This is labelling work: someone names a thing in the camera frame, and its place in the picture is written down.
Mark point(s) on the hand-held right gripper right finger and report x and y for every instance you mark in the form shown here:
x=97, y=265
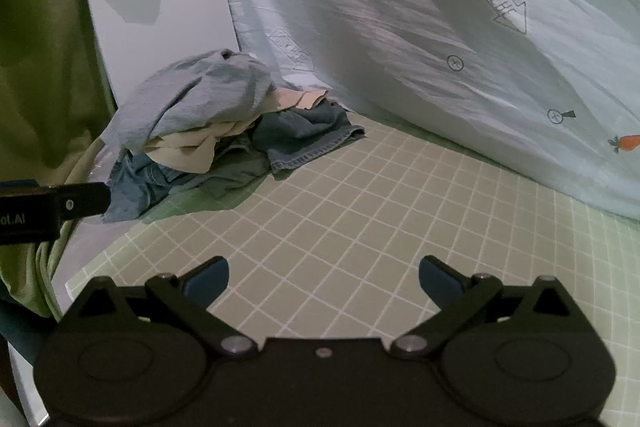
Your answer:
x=440, y=281

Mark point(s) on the green cloth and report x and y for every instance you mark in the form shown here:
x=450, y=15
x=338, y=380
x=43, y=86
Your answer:
x=40, y=57

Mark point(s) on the white headboard panel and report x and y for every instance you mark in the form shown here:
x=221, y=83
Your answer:
x=165, y=47

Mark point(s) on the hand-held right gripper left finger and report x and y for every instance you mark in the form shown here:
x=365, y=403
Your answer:
x=210, y=279

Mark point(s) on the grey t-shirt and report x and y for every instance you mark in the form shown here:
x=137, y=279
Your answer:
x=200, y=92

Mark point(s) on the blue denim jeans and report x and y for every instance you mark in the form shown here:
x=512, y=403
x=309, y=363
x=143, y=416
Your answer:
x=305, y=132

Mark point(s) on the beige garment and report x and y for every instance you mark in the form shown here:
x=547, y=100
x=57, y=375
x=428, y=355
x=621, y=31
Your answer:
x=185, y=155

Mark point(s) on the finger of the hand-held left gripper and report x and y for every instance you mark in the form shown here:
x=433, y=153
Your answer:
x=82, y=203

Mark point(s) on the light blue printed quilt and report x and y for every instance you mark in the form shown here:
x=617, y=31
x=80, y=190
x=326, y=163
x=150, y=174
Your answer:
x=425, y=32

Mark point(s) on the dark green garment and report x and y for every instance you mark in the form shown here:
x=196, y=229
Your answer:
x=235, y=177

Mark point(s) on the green checked bed sheet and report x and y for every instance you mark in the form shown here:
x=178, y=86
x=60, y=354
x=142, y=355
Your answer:
x=350, y=217

